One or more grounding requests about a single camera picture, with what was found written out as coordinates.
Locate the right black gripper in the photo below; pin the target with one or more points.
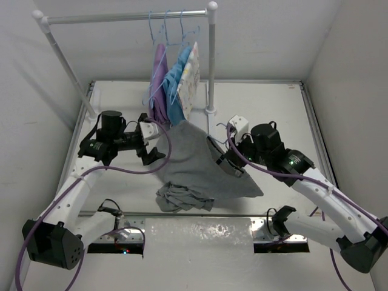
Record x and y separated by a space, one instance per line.
236 157

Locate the white front cover panel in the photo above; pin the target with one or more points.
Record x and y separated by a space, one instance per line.
202 254

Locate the white patterned t shirt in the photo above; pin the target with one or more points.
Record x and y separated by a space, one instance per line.
189 82

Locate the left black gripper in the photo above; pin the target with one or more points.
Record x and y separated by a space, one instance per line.
151 156

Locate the purple t shirt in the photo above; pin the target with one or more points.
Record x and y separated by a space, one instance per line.
157 101

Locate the white garment rack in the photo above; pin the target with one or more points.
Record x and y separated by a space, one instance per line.
210 12

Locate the grey t shirt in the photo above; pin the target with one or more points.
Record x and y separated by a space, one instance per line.
191 178

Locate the light blue wire hanger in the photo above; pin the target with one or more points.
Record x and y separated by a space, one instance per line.
217 133

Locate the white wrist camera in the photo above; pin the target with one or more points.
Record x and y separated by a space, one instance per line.
149 131
240 127

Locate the light blue t shirt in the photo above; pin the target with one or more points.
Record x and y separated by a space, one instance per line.
170 86

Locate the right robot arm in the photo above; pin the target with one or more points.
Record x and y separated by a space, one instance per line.
357 235

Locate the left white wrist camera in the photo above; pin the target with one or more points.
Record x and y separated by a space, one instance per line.
149 131

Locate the light blue hanger with patterned shirt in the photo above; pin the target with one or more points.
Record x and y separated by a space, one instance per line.
185 34

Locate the light blue hanger with purple shirt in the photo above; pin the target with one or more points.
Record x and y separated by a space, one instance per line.
151 33

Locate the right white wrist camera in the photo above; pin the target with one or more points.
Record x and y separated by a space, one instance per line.
240 127

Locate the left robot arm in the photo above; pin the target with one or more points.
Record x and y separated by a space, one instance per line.
55 238

